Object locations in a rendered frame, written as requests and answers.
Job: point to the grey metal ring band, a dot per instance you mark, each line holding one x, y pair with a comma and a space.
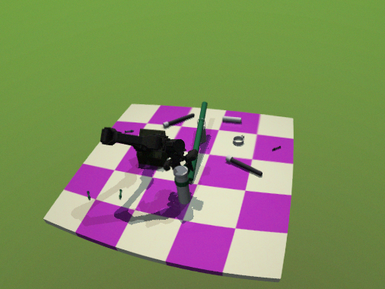
238, 137

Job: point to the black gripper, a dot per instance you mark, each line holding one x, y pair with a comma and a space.
177, 157

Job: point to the black cylinder with grey end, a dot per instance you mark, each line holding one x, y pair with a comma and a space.
230, 159
166, 124

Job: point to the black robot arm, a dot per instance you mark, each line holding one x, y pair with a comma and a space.
110, 136

